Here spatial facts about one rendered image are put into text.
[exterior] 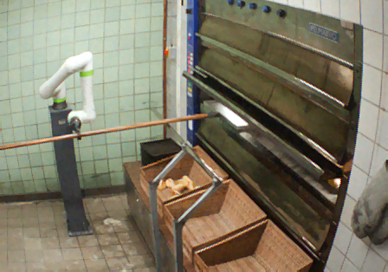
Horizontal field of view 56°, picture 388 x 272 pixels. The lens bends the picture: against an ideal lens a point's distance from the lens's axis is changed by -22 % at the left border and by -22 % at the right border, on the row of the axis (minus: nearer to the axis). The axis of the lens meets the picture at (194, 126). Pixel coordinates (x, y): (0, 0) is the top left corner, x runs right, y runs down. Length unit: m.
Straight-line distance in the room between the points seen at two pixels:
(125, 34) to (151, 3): 0.39
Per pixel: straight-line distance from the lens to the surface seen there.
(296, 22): 2.17
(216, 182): 2.32
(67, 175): 3.64
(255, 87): 2.63
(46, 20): 4.00
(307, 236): 2.26
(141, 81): 4.24
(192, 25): 3.41
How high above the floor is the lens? 2.24
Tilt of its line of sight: 21 degrees down
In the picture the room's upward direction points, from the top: straight up
